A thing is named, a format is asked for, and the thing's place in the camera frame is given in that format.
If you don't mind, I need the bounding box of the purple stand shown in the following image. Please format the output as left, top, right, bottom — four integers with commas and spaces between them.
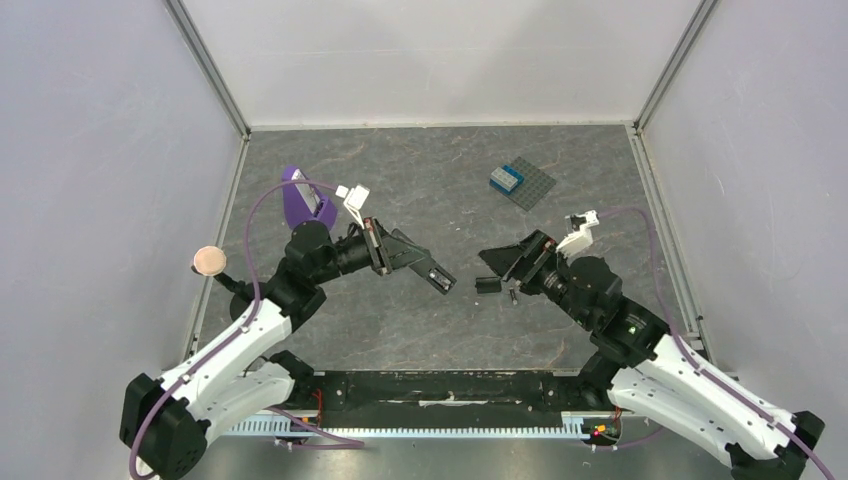
281, 165, 338, 230

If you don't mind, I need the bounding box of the white device in stand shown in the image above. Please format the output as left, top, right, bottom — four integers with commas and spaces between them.
293, 183, 325, 216

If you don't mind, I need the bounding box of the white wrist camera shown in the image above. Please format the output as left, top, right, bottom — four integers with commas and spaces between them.
335, 184, 370, 228
556, 210, 599, 258

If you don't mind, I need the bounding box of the white comb cable duct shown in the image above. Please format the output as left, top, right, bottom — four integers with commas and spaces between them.
223, 413, 620, 441

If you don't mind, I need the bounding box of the blue lego brick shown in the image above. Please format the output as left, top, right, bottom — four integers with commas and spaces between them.
489, 165, 524, 195

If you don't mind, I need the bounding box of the light grey lego brick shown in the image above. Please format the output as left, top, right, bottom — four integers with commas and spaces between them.
489, 167, 518, 194

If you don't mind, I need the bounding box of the aluminium frame rail right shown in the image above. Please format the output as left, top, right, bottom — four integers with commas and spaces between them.
626, 1, 720, 360

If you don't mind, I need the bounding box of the aluminium frame rail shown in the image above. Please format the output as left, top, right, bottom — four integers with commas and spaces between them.
164, 1, 251, 367
626, 1, 720, 360

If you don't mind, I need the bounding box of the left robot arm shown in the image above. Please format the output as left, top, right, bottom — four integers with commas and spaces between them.
119, 217, 456, 479

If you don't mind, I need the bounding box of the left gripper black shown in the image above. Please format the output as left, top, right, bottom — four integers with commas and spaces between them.
313, 216, 430, 285

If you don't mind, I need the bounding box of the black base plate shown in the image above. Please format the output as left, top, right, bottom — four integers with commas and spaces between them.
277, 370, 617, 427

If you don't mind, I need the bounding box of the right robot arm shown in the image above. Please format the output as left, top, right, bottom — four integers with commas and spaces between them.
479, 230, 825, 479

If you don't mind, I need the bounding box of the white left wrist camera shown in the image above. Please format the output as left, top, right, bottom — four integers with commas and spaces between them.
335, 184, 370, 228

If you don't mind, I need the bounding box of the pink round knob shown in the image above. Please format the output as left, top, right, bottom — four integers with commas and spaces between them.
191, 245, 227, 277

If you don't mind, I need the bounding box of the black battery cover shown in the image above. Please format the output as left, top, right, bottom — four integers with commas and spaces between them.
475, 276, 502, 295

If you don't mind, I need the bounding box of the aluminium frame rail left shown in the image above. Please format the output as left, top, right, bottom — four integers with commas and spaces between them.
164, 1, 251, 367

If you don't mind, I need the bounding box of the grey lego baseplate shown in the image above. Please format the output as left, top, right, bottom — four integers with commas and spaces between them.
489, 157, 556, 211

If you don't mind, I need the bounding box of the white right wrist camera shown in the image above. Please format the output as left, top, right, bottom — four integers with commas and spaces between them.
556, 210, 599, 258

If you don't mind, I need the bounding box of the black remote control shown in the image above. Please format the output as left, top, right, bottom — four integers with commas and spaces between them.
409, 256, 456, 295

